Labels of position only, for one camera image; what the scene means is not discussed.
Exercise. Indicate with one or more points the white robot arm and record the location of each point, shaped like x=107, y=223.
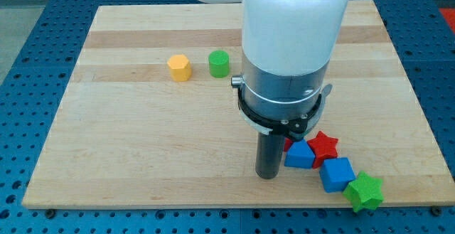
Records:
x=286, y=46

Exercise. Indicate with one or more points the blue triangle block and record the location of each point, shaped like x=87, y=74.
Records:
x=300, y=155

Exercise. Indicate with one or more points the red star block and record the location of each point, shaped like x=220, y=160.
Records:
x=323, y=147

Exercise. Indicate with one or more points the green star block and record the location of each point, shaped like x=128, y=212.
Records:
x=364, y=193

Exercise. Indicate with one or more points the green cylinder block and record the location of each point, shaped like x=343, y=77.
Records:
x=219, y=64

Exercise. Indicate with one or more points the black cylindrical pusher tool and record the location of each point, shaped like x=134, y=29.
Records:
x=269, y=155

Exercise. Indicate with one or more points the yellow hexagon block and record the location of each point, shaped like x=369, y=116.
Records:
x=180, y=68

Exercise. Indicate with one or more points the small red block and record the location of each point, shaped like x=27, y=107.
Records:
x=287, y=144

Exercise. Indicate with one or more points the wooden board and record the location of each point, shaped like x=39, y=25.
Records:
x=127, y=136

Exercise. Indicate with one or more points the blue cube block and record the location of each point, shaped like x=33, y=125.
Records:
x=336, y=174

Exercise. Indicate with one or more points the black clamp ring mount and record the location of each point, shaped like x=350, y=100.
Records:
x=294, y=129

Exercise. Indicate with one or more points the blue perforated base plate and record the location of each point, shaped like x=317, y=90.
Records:
x=32, y=90

